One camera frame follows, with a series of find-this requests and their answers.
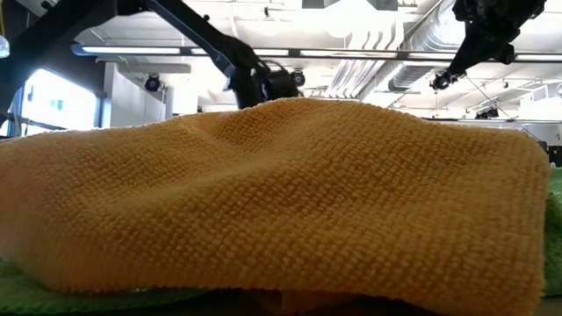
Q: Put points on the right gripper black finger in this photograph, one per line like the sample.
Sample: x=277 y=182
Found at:
x=467 y=52

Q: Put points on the orange microfiber towel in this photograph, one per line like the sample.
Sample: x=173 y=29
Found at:
x=281 y=197

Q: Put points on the green microfiber towel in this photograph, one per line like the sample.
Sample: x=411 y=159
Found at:
x=26 y=298

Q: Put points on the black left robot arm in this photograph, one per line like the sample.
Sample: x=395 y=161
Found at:
x=206 y=35

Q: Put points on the black ceiling spotlight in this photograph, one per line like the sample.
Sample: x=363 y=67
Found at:
x=487 y=114
x=441 y=80
x=301 y=78
x=152 y=82

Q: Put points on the white ceiling vent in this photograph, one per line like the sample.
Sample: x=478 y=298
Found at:
x=542 y=93

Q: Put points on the overhead light bar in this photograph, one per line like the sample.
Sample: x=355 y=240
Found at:
x=131 y=50

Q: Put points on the black box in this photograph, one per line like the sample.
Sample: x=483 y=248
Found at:
x=556 y=155

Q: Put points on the bright window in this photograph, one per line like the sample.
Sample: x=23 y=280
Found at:
x=57 y=101

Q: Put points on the clear hanging lamp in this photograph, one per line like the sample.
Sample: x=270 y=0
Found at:
x=3 y=46

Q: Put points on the silver ventilation duct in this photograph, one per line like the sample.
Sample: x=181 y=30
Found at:
x=421 y=44

